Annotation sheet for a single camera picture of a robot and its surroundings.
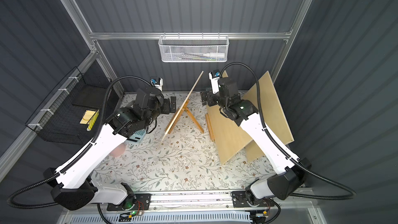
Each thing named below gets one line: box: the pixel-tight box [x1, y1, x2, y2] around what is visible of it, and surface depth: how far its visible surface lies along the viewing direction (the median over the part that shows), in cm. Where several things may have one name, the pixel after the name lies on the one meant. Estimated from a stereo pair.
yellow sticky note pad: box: [79, 109, 97, 125], surface depth 77 cm
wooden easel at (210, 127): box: [205, 113, 216, 143], surface depth 96 cm
